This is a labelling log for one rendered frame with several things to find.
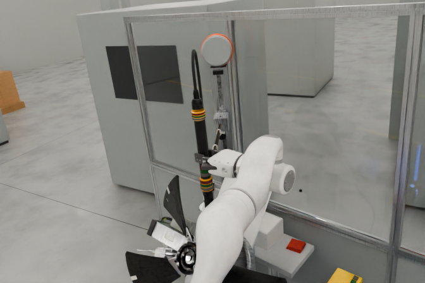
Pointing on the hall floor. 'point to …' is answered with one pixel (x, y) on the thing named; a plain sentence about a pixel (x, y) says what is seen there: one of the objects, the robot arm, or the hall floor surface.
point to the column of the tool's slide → (223, 102)
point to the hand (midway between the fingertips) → (203, 155)
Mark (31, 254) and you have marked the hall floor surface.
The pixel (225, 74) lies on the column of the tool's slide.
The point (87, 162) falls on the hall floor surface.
